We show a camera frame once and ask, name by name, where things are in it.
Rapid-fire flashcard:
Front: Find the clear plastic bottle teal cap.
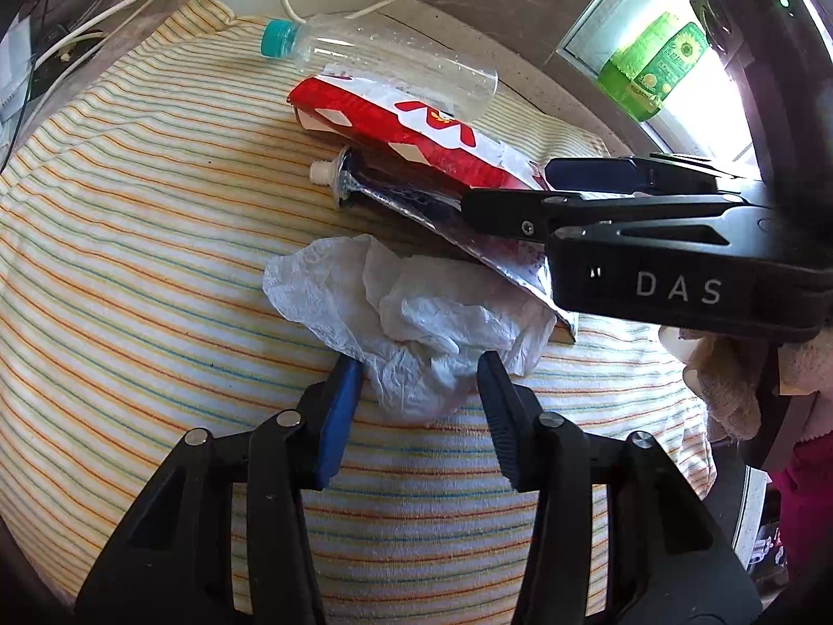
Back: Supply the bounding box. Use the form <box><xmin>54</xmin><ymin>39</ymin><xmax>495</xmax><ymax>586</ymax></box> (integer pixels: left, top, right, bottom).
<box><xmin>261</xmin><ymin>14</ymin><xmax>498</xmax><ymax>121</ymax></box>

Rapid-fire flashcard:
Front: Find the gloved right hand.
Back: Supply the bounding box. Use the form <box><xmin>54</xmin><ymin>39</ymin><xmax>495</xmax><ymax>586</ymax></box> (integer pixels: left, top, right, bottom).
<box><xmin>659</xmin><ymin>326</ymin><xmax>831</xmax><ymax>442</ymax></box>

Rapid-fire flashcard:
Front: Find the striped table cloth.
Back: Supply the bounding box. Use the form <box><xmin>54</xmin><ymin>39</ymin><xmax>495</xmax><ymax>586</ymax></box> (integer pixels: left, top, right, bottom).
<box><xmin>0</xmin><ymin>0</ymin><xmax>717</xmax><ymax>625</ymax></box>

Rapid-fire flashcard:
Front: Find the green dish soap bottle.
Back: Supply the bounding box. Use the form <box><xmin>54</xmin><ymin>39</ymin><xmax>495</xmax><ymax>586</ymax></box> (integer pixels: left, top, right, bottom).
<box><xmin>596</xmin><ymin>11</ymin><xmax>709</xmax><ymax>123</ymax></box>

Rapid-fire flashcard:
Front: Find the squeezed toothpaste tube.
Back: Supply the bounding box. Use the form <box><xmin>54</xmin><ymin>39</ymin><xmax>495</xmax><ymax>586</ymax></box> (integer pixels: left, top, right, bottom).
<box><xmin>309</xmin><ymin>147</ymin><xmax>579</xmax><ymax>344</ymax></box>

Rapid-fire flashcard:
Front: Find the white power strip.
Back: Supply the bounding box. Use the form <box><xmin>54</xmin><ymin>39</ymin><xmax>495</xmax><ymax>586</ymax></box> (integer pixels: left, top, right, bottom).
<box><xmin>0</xmin><ymin>16</ymin><xmax>34</xmax><ymax>123</ymax></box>

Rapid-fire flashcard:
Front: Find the red white snack box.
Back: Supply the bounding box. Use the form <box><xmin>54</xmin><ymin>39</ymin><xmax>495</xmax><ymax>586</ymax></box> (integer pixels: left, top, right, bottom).
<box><xmin>288</xmin><ymin>75</ymin><xmax>549</xmax><ymax>191</ymax></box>

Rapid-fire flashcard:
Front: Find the white tissue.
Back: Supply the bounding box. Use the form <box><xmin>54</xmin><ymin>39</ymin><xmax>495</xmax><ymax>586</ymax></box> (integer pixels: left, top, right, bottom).
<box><xmin>262</xmin><ymin>234</ymin><xmax>556</xmax><ymax>423</ymax></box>

